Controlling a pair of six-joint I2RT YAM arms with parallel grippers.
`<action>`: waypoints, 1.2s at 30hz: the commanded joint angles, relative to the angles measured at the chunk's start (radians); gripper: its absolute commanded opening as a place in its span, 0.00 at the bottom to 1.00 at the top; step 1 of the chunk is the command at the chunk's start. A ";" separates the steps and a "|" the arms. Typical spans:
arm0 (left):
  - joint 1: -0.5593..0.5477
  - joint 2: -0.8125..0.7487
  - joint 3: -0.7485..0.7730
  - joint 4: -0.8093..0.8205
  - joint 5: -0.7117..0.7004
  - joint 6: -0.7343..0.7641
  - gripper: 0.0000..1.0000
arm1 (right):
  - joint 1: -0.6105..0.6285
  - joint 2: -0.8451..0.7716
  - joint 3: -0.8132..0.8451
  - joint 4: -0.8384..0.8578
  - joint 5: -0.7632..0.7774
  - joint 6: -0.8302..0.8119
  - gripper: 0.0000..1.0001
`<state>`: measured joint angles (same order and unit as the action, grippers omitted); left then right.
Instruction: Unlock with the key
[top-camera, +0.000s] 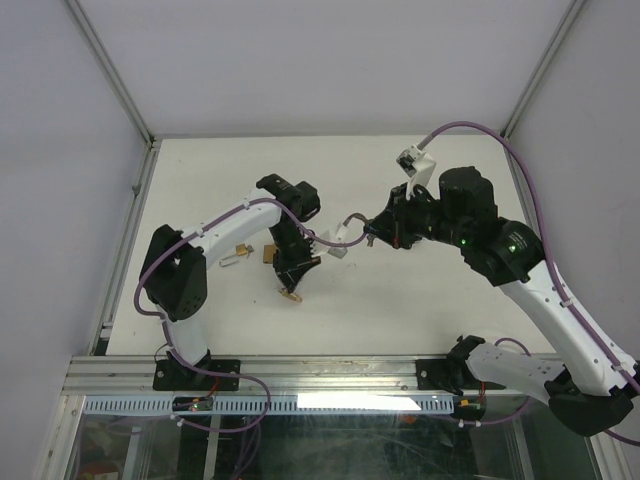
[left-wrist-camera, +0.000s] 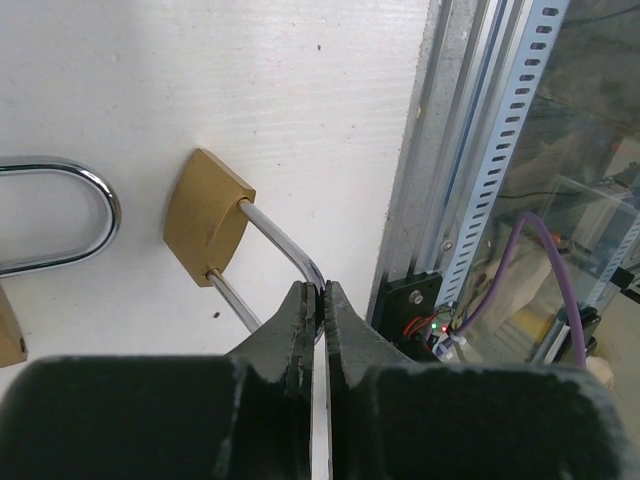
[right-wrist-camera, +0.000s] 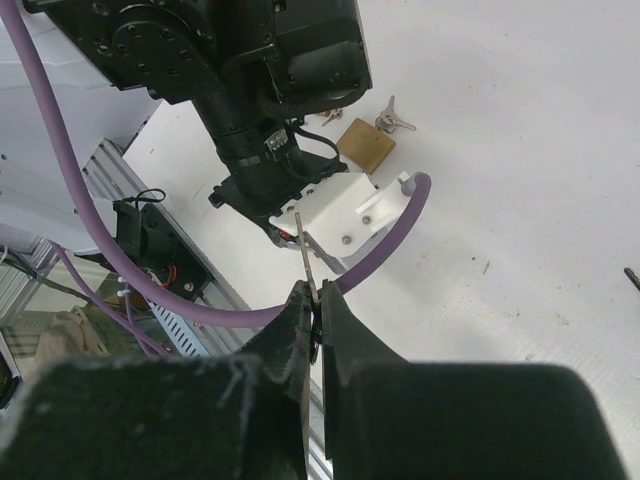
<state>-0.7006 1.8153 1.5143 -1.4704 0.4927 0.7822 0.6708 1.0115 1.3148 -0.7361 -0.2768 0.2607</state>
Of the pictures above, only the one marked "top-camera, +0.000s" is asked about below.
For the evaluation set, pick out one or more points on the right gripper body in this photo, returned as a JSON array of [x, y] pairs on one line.
[[416, 220]]

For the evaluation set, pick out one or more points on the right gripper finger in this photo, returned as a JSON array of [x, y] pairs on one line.
[[386, 235], [386, 220]]

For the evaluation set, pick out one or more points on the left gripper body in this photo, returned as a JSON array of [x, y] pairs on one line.
[[293, 250]]

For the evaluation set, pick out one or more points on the small brass padlock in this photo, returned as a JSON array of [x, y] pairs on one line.
[[241, 251]]

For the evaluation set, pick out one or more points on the tall brass padlock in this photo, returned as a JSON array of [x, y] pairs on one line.
[[290, 295]]

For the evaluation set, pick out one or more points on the silver key set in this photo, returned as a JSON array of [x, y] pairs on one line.
[[366, 235]]

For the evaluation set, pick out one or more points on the medium brass padlock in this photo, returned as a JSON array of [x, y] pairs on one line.
[[269, 252]]

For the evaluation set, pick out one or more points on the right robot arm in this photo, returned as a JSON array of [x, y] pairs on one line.
[[591, 387]]

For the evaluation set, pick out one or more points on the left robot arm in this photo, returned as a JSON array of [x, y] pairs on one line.
[[172, 285]]

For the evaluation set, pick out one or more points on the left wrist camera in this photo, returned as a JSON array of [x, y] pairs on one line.
[[333, 240]]

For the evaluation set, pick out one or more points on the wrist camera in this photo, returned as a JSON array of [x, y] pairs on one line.
[[333, 240], [418, 165]]

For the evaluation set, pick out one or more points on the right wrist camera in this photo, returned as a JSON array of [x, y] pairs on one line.
[[418, 165]]

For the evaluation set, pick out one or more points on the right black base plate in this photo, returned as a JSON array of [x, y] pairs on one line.
[[444, 374]]

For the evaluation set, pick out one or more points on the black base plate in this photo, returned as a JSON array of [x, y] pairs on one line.
[[170, 375], [444, 374]]

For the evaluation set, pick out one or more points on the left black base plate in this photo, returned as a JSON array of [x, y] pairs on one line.
[[170, 375]]

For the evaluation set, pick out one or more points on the aluminium mounting rail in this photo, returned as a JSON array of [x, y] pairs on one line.
[[280, 375]]

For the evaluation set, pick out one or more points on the white slotted cable duct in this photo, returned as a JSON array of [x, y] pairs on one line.
[[253, 405]]

